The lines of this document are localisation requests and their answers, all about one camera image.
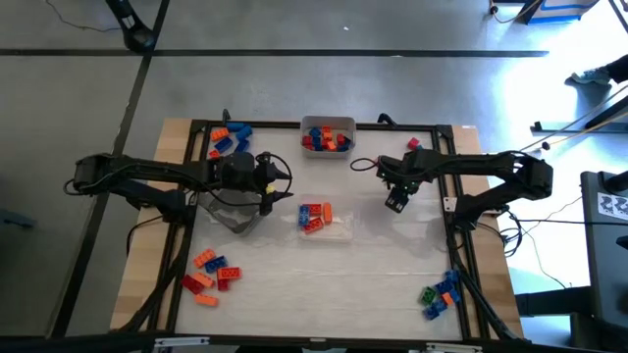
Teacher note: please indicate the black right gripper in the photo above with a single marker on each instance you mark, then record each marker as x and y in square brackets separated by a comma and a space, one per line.
[402, 171]

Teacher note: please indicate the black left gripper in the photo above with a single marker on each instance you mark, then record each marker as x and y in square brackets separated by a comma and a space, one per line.
[240, 174]

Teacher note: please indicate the long blue toy brick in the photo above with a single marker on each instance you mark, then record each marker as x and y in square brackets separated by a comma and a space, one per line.
[236, 126]
[216, 265]
[224, 145]
[242, 146]
[304, 216]
[244, 133]

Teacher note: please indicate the smoky grey plastic bin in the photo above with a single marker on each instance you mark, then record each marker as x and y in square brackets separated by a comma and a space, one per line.
[235, 220]

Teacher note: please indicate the long red-orange toy brick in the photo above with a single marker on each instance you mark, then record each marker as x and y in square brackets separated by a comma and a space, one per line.
[229, 273]
[313, 225]
[315, 210]
[214, 154]

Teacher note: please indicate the small red toy brick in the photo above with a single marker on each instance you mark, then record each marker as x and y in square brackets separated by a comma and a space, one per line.
[308, 141]
[341, 138]
[413, 143]

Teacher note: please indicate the long orange toy brick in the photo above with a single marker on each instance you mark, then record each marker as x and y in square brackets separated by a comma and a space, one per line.
[220, 135]
[203, 280]
[206, 300]
[203, 258]
[327, 213]

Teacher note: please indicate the small blue toy brick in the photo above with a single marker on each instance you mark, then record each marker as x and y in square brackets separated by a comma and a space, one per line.
[456, 295]
[315, 132]
[318, 144]
[346, 147]
[434, 311]
[452, 276]
[444, 287]

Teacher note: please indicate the small green toy brick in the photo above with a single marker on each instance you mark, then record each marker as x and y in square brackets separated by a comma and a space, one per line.
[428, 296]

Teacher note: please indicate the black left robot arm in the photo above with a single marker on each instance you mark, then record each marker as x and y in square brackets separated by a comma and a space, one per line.
[147, 171]

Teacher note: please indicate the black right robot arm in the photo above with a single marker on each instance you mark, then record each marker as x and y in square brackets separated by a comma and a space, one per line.
[471, 164]

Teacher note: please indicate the small white mounting plate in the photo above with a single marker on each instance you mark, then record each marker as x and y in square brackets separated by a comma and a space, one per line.
[449, 202]

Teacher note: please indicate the clear plastic bin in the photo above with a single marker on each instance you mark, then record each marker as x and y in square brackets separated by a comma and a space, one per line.
[343, 233]

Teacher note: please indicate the black curved hook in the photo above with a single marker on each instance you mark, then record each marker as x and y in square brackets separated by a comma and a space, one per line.
[385, 117]
[225, 117]

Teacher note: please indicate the white plastic bin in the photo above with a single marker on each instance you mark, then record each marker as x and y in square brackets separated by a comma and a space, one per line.
[338, 122]

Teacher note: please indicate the long red toy brick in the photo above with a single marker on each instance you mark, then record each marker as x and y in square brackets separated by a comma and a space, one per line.
[223, 286]
[191, 285]

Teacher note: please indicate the black floor stand base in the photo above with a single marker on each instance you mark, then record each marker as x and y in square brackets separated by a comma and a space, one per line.
[559, 128]

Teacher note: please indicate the black stand leg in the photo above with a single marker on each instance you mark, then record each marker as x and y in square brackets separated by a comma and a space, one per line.
[137, 39]

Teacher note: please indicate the fiducial marker sheet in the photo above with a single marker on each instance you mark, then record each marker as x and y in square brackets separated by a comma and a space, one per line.
[613, 206]

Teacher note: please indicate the black equipment cart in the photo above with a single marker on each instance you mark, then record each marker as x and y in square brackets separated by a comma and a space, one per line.
[606, 274]

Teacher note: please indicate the person's shoe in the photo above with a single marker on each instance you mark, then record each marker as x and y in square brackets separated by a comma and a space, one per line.
[591, 76]

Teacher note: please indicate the blue and white box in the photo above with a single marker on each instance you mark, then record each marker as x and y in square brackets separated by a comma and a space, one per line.
[559, 7]

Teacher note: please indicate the person's leg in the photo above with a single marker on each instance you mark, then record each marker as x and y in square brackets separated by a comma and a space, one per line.
[620, 68]

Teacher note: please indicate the black aluminium table frame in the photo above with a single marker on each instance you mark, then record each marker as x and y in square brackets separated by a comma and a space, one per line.
[275, 124]

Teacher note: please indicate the white metal bracket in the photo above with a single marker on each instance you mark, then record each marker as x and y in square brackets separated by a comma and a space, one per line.
[181, 340]
[454, 348]

